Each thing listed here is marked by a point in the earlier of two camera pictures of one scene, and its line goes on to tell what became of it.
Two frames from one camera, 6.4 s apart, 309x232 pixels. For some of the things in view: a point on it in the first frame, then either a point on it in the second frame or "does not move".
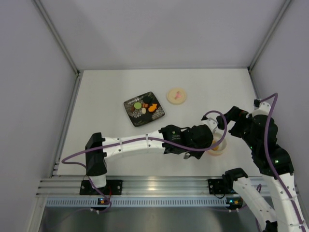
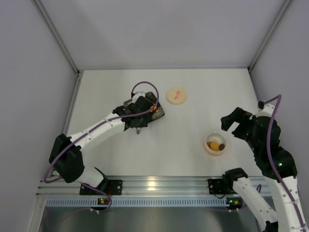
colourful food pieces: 217,148 does not move
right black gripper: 227,118 does not move
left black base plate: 112,187 does not move
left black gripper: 196,152 -> 149,106
